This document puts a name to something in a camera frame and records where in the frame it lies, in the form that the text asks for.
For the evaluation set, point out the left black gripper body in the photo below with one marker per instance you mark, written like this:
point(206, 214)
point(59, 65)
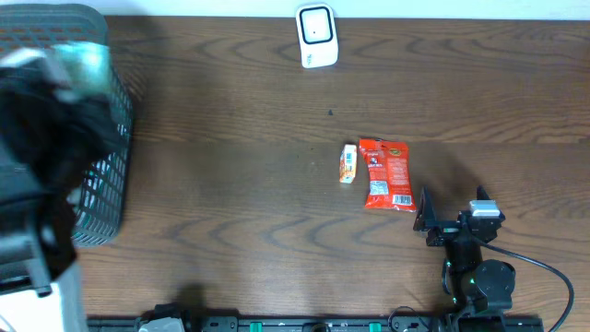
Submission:
point(54, 142)

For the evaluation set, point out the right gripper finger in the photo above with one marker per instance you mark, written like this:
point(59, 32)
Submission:
point(426, 217)
point(482, 194)

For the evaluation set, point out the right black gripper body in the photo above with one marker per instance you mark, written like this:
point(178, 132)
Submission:
point(444, 231)

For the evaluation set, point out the large red snack bag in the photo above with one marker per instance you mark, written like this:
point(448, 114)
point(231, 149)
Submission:
point(389, 179)

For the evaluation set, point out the light green snack packet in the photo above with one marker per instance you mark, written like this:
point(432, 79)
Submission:
point(88, 65)

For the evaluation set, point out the small orange snack packet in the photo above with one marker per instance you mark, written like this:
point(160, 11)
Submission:
point(348, 164)

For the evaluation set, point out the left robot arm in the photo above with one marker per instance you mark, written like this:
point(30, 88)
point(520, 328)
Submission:
point(40, 275)

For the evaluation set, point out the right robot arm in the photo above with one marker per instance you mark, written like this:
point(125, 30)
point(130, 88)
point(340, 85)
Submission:
point(481, 289)

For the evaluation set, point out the white barcode scanner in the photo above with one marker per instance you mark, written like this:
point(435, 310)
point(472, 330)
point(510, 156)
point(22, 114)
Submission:
point(317, 35)

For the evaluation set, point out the grey plastic mesh basket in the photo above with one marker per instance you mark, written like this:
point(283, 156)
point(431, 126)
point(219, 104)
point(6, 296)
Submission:
point(99, 200)

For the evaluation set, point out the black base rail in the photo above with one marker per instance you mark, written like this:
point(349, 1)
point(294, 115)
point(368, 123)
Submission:
point(258, 324)

